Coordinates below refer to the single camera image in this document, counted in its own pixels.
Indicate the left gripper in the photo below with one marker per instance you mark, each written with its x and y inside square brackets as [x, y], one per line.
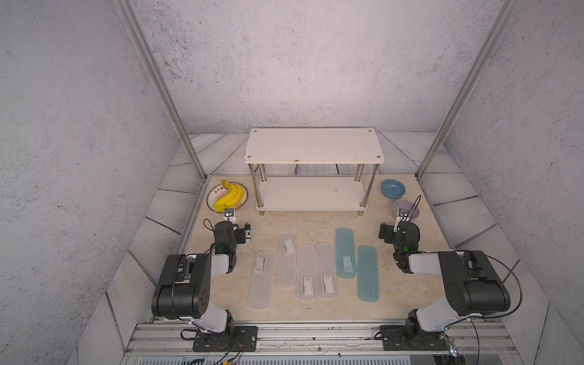
[241, 238]

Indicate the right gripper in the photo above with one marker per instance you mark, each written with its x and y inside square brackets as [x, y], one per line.
[390, 233]

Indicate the teal pencil case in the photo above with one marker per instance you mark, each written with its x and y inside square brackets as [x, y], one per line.
[368, 287]
[345, 253]

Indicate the clear pencil case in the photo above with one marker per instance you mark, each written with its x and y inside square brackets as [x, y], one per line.
[261, 281]
[286, 261]
[306, 272]
[326, 277]

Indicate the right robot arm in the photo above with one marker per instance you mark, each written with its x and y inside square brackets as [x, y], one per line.
[471, 285]

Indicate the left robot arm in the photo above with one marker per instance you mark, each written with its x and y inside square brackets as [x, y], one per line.
[183, 290]

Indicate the white two-tier shelf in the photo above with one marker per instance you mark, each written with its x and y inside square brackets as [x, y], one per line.
[317, 146]

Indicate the purple ceramic bowl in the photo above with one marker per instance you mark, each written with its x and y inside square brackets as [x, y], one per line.
[414, 211]

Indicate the yellow banana bunch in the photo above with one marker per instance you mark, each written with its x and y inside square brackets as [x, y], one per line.
[233, 198]

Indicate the blue ceramic bowl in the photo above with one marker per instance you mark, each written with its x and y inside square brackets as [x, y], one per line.
[393, 189]

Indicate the patterned round plate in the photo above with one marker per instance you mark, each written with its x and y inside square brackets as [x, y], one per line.
[218, 192]

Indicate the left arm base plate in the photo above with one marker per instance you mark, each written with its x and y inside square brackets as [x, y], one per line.
[239, 339]

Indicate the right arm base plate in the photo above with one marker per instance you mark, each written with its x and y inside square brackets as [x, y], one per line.
[400, 338]

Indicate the aluminium mounting rail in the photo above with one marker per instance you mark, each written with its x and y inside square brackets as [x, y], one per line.
[322, 343]

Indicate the left aluminium frame post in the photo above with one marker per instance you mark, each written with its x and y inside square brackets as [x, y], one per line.
[146, 55]

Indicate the aluminium frame post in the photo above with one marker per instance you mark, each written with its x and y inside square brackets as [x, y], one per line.
[484, 54]
[146, 55]

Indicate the right aluminium frame post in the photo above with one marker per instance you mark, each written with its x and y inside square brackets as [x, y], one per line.
[484, 54]

